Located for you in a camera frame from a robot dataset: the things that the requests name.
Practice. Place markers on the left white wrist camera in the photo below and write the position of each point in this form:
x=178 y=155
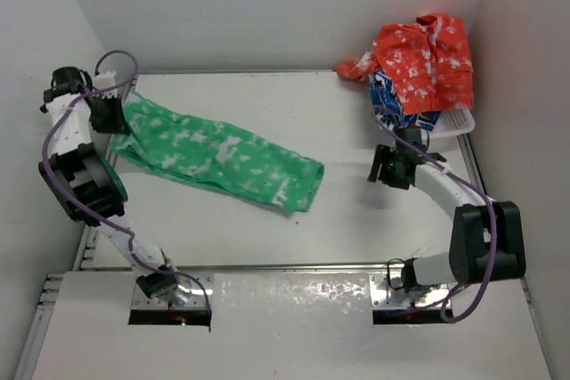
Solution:
x=102 y=83

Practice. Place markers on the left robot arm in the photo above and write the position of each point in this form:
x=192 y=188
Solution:
x=83 y=181

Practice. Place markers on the orange tie-dye shirt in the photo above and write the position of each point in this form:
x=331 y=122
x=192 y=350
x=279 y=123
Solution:
x=428 y=61

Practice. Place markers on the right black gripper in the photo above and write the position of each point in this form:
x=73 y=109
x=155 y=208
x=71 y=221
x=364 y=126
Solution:
x=381 y=157

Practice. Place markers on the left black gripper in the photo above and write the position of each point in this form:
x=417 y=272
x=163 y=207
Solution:
x=119 y=124

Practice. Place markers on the blue patterned garment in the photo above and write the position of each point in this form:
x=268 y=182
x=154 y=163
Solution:
x=389 y=111

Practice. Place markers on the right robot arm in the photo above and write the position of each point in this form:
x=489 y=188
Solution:
x=487 y=241

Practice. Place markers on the white front cover panel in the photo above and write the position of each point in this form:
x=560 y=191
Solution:
x=283 y=327

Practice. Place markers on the green tie-dye trousers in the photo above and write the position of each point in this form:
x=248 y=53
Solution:
x=216 y=156

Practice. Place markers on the white plastic basket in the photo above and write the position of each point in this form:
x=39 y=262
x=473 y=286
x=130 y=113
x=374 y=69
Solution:
x=453 y=123

